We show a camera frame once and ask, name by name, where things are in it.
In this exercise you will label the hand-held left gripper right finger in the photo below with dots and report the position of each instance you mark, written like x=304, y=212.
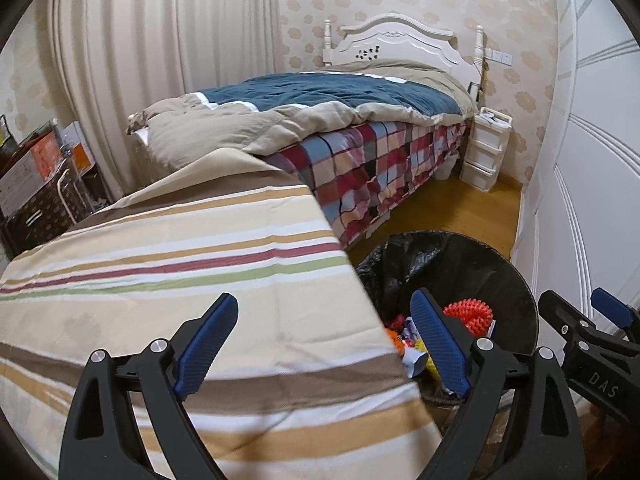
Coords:
x=442, y=340

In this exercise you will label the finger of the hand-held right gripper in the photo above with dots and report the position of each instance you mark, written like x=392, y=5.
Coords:
x=615, y=312
x=600, y=370

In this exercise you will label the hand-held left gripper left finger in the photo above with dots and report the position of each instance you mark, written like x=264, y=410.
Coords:
x=210, y=340

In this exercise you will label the yellow foam fruit net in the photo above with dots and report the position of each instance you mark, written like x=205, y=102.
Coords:
x=425, y=355

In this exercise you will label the red foam fruit net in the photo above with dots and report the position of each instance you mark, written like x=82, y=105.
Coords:
x=470, y=315

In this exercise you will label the orange plastic bag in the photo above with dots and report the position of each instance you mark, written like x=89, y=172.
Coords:
x=396, y=344

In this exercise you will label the bin with black liner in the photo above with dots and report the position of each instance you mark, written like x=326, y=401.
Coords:
x=475, y=265

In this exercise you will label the white wardrobe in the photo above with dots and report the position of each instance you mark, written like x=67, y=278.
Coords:
x=590, y=160

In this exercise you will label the small white bucket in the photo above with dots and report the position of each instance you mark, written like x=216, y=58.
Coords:
x=446, y=167

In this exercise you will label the white plastic drawer unit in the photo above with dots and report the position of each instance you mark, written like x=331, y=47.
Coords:
x=485, y=152

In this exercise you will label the brown patterned storage box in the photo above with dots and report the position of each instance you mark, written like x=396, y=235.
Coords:
x=35, y=230

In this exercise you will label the white metal rack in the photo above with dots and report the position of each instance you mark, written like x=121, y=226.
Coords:
x=62, y=195

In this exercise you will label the white and orange box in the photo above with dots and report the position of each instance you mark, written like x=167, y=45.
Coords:
x=80, y=147

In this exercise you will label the bed with plaid sheet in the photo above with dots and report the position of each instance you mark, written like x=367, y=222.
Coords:
x=300, y=105

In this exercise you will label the cream curtain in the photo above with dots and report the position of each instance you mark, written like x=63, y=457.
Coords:
x=160, y=60

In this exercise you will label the white bed headboard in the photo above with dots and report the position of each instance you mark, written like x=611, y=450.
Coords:
x=400, y=42

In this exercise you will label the white wall switch panel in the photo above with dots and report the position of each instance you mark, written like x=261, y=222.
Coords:
x=499, y=57

